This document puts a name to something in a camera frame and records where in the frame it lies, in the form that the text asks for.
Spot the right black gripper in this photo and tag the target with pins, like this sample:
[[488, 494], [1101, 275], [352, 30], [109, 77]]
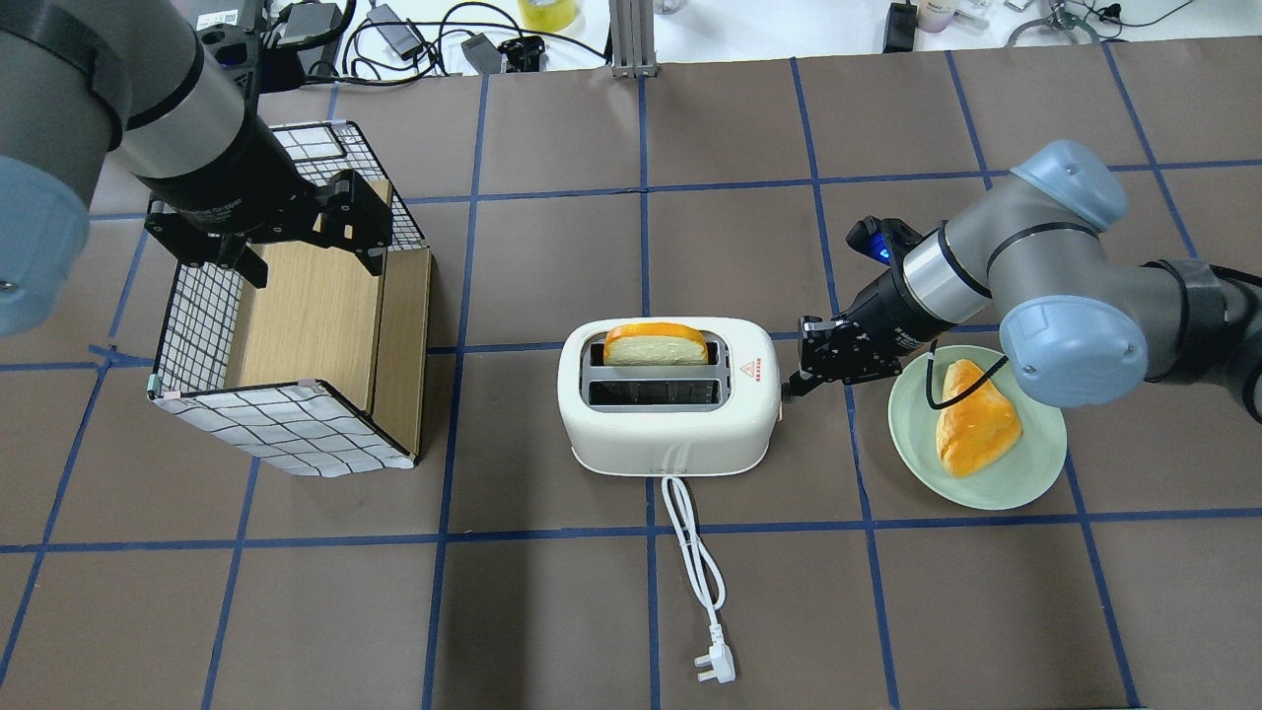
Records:
[[884, 304]]

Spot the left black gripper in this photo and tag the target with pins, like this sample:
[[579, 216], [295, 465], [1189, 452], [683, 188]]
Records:
[[229, 185]]

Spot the white two-slot toaster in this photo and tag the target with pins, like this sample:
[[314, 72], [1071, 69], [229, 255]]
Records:
[[714, 418]]

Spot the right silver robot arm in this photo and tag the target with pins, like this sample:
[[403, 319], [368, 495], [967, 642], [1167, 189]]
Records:
[[1076, 328]]

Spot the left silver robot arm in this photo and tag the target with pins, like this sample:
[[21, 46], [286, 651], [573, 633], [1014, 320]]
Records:
[[82, 79]]

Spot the toast bread slice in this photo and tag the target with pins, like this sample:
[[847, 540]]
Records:
[[655, 343]]

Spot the golden triangular pastry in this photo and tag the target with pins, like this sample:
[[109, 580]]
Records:
[[976, 431]]

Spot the light green plate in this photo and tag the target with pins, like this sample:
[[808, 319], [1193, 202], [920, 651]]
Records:
[[939, 379]]

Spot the yellow tape roll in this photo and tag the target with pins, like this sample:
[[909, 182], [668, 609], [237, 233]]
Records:
[[548, 16]]

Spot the black power adapter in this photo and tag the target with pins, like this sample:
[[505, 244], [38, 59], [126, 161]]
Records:
[[900, 28]]

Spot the wire basket with wooden shelf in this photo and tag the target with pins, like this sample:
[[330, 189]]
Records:
[[321, 371]]

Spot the aluminium frame post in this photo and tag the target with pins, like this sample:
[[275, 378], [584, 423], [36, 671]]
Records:
[[631, 30]]

